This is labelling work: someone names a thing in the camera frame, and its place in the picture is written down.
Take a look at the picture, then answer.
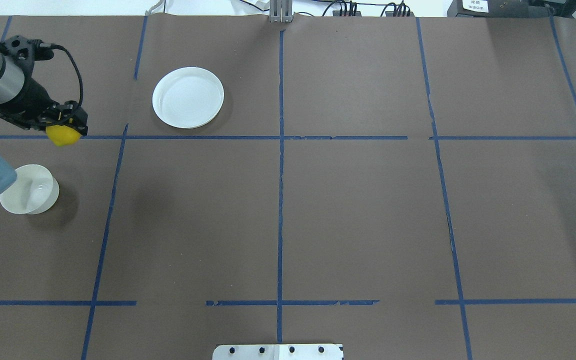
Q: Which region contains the white round plate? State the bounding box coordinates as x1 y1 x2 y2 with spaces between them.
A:
151 66 226 129

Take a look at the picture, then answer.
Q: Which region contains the black box device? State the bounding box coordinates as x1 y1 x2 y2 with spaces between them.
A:
446 0 551 19

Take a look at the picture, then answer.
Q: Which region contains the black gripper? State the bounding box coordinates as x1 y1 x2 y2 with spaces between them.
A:
0 77 89 137

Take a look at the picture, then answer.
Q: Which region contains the white pedestal mount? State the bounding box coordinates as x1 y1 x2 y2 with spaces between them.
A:
212 343 345 360

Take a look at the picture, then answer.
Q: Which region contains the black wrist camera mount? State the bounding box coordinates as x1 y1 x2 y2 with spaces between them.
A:
0 35 55 74

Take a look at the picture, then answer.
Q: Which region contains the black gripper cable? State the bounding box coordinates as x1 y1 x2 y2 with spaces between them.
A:
48 44 85 108

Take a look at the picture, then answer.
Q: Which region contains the yellow lemon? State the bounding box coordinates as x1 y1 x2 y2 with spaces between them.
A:
45 125 82 147

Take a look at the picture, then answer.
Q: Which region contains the white bowl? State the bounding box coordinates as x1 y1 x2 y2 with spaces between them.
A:
0 164 60 215

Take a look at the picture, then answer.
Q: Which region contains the aluminium frame post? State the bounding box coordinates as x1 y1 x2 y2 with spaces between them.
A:
268 0 294 23

